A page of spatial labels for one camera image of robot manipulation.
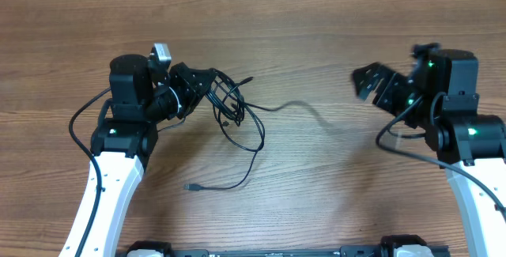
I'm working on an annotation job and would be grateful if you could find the black USB cable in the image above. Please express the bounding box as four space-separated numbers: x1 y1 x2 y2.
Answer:
183 67 317 193

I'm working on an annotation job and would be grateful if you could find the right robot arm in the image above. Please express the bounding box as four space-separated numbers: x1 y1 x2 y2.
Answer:
351 43 505 256

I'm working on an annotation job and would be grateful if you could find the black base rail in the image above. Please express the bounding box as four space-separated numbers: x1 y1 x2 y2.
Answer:
117 235 451 257

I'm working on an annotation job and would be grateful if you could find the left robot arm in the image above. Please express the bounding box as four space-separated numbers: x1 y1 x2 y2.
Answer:
60 54 217 256

